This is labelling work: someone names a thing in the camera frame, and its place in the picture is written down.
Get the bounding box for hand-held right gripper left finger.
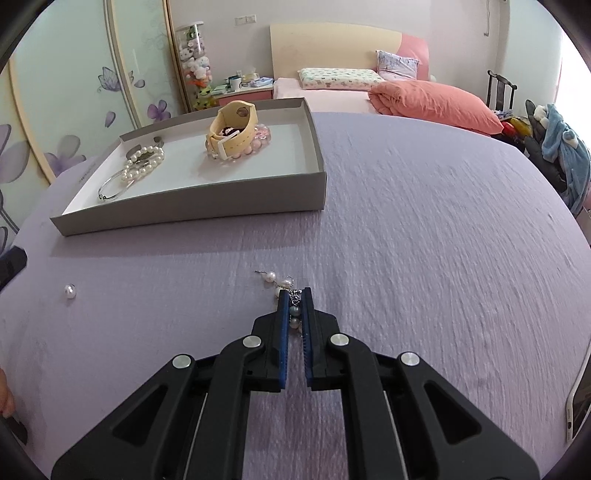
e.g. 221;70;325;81
51;288;291;480

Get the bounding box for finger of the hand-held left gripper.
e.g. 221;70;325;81
0;246;27;292

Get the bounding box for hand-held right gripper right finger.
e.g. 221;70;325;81
301;286;541;480

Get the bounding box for pearl cluster earrings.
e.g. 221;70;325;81
255;270;306;330

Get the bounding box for thin silver bangle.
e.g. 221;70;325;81
97;168;139;203

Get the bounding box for grey cardboard tray box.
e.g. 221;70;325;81
49;97;329;237

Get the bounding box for white pearl bracelet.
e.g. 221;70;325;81
121;144;166;183

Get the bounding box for yellow wrist watch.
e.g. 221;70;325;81
204;100;259;161

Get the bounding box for person's left hand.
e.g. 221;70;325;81
0;367;17;418

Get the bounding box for floral sliding wardrobe doors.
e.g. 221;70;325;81
0;0;190;241

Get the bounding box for pink bed mattress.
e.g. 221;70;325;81
272;76;384;114

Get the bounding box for pink nightstand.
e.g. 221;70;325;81
215;85;275;109

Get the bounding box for patterned flat pillow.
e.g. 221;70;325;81
297;68;386;92

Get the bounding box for clear tube of plush toys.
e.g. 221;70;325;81
174;22;215;112

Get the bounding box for white smartphone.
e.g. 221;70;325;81
564;364;591;444

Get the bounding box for small white printed pillow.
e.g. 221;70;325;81
375;50;420;80

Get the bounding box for cream and pink headboard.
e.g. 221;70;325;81
269;23;430;88

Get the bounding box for dark grey garment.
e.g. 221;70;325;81
524;99;571;199

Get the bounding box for red and yellow toy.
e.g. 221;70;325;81
501;115;532;139

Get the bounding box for light blue plush garment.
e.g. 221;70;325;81
536;104;591;215

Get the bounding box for dark wooden chair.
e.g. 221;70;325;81
487;69;518;114

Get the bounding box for pink bead bracelet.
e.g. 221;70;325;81
208;122;273;161

